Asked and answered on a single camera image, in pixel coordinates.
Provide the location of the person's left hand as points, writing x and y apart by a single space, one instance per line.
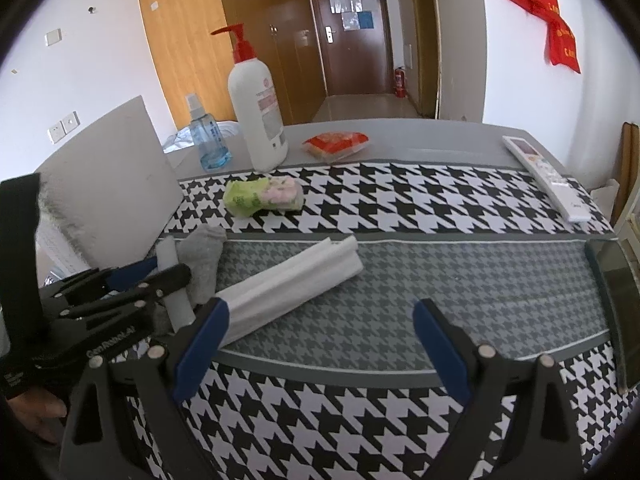
35 407

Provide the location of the white plastic bag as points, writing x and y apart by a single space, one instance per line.
606 202

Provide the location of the houndstooth tablecloth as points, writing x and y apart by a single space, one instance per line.
350 435

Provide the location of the blue spray bottle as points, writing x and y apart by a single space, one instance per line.
210 140

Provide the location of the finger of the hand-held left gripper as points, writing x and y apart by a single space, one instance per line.
135 272
170 276

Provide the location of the red snack packet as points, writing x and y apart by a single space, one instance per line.
335 144

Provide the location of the green tissue pack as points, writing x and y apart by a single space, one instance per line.
260 195

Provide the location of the white foam box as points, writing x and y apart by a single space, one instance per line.
110 180

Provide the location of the white remote control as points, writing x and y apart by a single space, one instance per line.
545 175

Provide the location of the brown entrance door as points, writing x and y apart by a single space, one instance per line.
350 60

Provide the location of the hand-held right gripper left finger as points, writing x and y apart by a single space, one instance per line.
202 345

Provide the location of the grey sock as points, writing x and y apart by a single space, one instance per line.
202 260

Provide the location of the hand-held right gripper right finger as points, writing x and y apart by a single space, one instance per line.
440 345

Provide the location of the wooden wardrobe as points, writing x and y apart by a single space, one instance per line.
185 35

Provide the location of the brown side door frame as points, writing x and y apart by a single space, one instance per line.
425 35

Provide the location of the blue plastic bag bundle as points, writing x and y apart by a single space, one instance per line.
230 129

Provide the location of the door notice papers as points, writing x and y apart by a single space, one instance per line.
352 10

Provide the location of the white wall socket plate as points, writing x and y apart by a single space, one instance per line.
71 122
56 133

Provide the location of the white foam tube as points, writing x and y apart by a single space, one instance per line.
181 310

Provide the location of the red fire extinguisher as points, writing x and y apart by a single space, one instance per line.
400 82

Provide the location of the white wall switch plate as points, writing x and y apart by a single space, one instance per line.
53 37

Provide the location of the white pump bottle red cap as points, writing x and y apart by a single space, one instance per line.
255 110

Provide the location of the wooden board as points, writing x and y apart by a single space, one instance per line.
631 170

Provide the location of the black smartphone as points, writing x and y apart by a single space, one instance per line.
620 300

